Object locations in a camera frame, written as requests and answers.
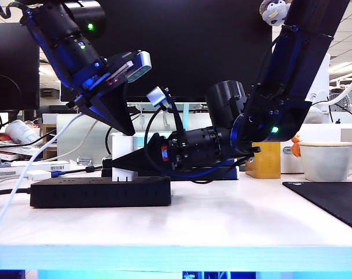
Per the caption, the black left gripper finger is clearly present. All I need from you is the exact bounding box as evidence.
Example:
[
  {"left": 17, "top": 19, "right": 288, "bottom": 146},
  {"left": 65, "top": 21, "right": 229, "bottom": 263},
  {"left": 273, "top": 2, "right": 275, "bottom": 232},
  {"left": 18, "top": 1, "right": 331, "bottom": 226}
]
[
  {"left": 76, "top": 99, "right": 130, "bottom": 137},
  {"left": 90, "top": 82, "right": 136, "bottom": 137}
]

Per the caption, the white desk fan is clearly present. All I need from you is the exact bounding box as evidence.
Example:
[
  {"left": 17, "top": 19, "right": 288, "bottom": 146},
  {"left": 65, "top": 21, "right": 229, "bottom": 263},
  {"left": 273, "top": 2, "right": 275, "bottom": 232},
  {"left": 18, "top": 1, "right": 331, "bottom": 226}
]
[{"left": 328, "top": 87, "right": 352, "bottom": 113}]

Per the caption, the white charger cable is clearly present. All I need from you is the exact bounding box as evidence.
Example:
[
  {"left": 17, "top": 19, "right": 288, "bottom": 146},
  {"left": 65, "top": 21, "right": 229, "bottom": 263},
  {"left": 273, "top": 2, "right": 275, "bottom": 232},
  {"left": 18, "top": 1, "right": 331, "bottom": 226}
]
[{"left": 0, "top": 112, "right": 88, "bottom": 248}]

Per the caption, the black mouse pad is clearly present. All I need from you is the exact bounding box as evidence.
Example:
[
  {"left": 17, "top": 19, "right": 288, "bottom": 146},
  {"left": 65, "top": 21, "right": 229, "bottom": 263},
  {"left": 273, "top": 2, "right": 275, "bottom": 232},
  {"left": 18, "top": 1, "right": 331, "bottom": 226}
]
[{"left": 282, "top": 180, "right": 352, "bottom": 233}]

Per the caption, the black power strip cord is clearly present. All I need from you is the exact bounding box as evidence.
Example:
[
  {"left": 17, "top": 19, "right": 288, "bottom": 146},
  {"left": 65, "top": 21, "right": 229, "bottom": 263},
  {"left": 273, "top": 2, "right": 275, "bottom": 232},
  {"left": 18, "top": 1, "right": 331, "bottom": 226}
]
[{"left": 0, "top": 188, "right": 33, "bottom": 198}]

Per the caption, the large black AOC monitor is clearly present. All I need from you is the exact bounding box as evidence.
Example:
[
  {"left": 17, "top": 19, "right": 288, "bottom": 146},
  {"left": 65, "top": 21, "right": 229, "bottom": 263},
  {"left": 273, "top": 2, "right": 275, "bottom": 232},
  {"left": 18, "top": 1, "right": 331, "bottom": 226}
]
[{"left": 60, "top": 0, "right": 274, "bottom": 102}]

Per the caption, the white board panel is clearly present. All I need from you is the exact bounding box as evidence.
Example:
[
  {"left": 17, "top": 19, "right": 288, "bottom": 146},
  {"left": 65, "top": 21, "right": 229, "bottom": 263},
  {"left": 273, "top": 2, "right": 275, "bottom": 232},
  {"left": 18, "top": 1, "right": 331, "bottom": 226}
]
[{"left": 306, "top": 53, "right": 332, "bottom": 114}]

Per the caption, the small white adapter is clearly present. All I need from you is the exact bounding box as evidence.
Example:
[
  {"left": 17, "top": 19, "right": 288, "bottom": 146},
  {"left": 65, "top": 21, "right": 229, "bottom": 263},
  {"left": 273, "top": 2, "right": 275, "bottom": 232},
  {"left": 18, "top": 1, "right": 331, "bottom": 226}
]
[{"left": 22, "top": 170, "right": 52, "bottom": 181}]

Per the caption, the thick white cable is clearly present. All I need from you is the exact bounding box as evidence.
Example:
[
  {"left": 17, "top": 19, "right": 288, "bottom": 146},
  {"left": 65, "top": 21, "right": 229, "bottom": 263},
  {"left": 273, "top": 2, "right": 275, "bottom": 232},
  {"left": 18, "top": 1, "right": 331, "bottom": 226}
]
[{"left": 312, "top": 69, "right": 352, "bottom": 107}]

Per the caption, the stack of books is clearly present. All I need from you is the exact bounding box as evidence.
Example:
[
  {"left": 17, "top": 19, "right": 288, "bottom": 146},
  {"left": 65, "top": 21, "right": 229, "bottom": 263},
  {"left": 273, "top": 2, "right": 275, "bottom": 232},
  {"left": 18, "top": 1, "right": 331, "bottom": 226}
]
[{"left": 0, "top": 144, "right": 44, "bottom": 160}]

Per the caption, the yellow tin box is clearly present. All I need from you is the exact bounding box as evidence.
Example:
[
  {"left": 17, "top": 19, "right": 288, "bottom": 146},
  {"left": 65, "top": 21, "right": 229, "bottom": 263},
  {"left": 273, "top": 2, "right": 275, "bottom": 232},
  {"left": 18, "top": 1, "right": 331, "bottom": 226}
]
[{"left": 245, "top": 141, "right": 281, "bottom": 179}]

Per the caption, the white cardboard box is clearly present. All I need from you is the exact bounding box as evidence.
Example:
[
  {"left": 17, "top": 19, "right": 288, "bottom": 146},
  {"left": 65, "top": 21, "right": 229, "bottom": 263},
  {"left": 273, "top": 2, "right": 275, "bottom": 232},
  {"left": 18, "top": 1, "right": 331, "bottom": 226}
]
[{"left": 281, "top": 124, "right": 352, "bottom": 174}]

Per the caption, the white domed object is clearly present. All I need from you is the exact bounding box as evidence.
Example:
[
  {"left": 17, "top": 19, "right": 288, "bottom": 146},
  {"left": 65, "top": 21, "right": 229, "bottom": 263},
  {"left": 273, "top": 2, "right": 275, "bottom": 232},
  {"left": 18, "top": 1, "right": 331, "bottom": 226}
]
[{"left": 309, "top": 106, "right": 326, "bottom": 124}]

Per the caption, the black cable with ferrite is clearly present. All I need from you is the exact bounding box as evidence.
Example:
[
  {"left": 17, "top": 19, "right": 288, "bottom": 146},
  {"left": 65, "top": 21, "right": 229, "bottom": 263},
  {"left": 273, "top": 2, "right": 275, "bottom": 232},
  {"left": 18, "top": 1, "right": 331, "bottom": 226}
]
[{"left": 63, "top": 164, "right": 104, "bottom": 175}]

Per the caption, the white USB wall charger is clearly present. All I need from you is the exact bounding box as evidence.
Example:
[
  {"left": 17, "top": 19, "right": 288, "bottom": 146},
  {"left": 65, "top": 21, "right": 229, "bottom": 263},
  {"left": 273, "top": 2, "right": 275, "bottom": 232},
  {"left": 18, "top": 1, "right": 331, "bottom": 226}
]
[{"left": 111, "top": 133, "right": 139, "bottom": 183}]

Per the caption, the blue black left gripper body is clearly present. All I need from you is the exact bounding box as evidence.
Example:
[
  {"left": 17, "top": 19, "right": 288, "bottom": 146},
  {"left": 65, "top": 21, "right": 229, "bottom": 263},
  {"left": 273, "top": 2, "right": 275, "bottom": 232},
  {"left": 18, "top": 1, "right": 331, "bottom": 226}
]
[{"left": 66, "top": 50, "right": 142, "bottom": 113}]

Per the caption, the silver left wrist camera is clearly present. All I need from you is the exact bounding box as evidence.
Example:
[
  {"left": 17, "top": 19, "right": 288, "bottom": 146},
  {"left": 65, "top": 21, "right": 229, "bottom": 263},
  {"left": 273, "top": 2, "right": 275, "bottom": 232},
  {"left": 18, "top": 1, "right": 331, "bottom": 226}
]
[{"left": 126, "top": 51, "right": 152, "bottom": 84}]

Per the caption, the orange fox figurine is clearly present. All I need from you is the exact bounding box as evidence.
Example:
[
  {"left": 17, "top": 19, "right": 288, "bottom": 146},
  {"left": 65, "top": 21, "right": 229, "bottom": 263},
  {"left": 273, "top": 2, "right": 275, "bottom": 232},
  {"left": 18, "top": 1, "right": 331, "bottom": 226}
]
[{"left": 291, "top": 135, "right": 304, "bottom": 157}]

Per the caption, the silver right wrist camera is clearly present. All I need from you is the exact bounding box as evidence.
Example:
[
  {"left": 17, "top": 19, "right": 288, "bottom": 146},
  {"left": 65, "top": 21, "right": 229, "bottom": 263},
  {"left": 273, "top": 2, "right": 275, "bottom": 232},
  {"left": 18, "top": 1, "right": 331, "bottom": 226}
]
[{"left": 145, "top": 86, "right": 168, "bottom": 108}]

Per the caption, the small black monitor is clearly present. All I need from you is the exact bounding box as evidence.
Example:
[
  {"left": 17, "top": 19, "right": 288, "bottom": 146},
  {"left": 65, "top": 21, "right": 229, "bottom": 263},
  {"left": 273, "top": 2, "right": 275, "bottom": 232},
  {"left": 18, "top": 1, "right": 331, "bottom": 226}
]
[{"left": 0, "top": 22, "right": 41, "bottom": 111}]

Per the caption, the teal monitor stand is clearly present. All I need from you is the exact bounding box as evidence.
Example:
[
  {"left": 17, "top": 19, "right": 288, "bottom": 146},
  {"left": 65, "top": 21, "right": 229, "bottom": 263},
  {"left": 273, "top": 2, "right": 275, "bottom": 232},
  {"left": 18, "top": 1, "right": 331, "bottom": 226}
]
[{"left": 182, "top": 102, "right": 191, "bottom": 128}]

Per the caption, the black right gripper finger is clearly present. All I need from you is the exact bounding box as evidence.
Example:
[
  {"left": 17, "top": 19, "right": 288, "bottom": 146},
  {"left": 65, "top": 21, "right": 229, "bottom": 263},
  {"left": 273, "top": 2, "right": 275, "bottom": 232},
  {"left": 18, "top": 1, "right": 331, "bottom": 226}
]
[{"left": 111, "top": 133, "right": 171, "bottom": 177}]

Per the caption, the black power strip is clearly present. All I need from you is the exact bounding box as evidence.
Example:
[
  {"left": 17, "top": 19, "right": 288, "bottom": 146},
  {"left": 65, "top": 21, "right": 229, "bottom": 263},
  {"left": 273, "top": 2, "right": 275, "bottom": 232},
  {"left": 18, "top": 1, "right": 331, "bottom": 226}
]
[{"left": 29, "top": 176, "right": 172, "bottom": 208}]

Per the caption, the white ceramic mug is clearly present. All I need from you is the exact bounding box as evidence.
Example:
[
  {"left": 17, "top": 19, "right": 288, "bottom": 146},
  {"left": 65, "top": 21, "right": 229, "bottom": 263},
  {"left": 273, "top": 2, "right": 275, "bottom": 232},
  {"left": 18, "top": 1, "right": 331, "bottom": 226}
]
[{"left": 300, "top": 144, "right": 352, "bottom": 183}]

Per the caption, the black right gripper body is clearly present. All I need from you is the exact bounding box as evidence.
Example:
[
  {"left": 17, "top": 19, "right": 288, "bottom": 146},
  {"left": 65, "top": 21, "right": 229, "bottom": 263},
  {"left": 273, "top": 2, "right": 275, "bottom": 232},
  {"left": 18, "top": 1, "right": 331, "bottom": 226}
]
[{"left": 160, "top": 131, "right": 194, "bottom": 173}]

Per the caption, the teal book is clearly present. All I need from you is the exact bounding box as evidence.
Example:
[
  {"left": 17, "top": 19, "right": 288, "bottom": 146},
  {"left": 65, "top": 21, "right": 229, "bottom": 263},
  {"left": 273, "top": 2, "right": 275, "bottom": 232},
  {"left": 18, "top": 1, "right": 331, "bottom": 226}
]
[{"left": 134, "top": 134, "right": 153, "bottom": 148}]

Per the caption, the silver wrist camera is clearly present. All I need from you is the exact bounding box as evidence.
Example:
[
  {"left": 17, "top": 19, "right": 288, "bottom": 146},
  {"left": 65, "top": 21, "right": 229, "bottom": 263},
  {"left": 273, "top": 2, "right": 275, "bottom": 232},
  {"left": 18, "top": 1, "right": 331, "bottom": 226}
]
[
  {"left": 126, "top": 51, "right": 152, "bottom": 84},
  {"left": 145, "top": 86, "right": 168, "bottom": 108}
]

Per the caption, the grey plush toy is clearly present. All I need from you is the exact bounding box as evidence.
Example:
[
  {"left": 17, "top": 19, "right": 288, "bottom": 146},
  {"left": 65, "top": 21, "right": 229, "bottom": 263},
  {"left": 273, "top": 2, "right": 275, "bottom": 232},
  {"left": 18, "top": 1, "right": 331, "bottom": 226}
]
[{"left": 259, "top": 0, "right": 291, "bottom": 27}]

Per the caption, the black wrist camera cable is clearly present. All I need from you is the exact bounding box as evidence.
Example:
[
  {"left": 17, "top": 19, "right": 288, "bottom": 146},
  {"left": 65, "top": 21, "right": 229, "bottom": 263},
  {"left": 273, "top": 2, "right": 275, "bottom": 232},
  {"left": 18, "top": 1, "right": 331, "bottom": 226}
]
[{"left": 143, "top": 104, "right": 240, "bottom": 184}]

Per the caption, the beige cable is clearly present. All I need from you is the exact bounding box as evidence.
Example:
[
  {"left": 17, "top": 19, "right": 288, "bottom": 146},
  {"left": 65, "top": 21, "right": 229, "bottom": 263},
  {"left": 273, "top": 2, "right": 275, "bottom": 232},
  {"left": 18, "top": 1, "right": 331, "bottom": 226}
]
[{"left": 41, "top": 120, "right": 99, "bottom": 162}]

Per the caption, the white plastic bottle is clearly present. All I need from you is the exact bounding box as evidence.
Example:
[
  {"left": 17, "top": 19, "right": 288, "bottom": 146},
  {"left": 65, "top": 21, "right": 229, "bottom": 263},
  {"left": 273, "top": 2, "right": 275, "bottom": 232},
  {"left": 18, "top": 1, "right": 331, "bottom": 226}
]
[{"left": 5, "top": 118, "right": 41, "bottom": 145}]

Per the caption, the wooden cabinet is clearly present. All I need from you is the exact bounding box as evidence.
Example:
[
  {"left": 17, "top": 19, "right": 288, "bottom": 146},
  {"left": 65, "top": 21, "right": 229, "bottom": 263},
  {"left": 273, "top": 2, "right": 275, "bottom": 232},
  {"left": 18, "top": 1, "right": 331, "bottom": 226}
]
[{"left": 43, "top": 123, "right": 59, "bottom": 159}]

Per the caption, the black looped cable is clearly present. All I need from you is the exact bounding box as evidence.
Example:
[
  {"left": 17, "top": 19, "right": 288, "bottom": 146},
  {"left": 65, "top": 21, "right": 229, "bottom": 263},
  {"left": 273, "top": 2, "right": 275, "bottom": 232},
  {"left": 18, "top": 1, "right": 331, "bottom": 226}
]
[{"left": 105, "top": 126, "right": 118, "bottom": 156}]

